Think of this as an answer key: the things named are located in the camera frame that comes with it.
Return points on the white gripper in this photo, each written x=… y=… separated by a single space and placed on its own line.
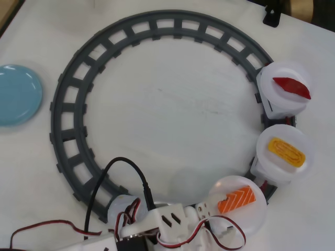
x=203 y=210

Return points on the orange salmon sushi toy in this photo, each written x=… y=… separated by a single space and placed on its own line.
x=239 y=200

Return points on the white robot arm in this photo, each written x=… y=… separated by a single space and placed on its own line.
x=91 y=243

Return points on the yellow egg sushi toy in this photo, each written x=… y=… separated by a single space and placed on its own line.
x=286 y=153

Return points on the red tuna sushi toy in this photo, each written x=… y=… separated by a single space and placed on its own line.
x=291 y=87

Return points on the blue round dish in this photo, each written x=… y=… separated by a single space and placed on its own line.
x=15 y=95

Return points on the translucent white round plate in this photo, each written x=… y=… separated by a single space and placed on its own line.
x=288 y=70
x=117 y=206
x=243 y=222
x=264 y=141

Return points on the white toy train car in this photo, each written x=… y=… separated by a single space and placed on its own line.
x=272 y=111
x=259 y=170

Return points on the gray circular toy train track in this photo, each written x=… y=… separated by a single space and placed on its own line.
x=78 y=65

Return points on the black table clamp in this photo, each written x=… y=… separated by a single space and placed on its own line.
x=271 y=17

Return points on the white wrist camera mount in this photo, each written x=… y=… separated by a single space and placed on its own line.
x=167 y=217

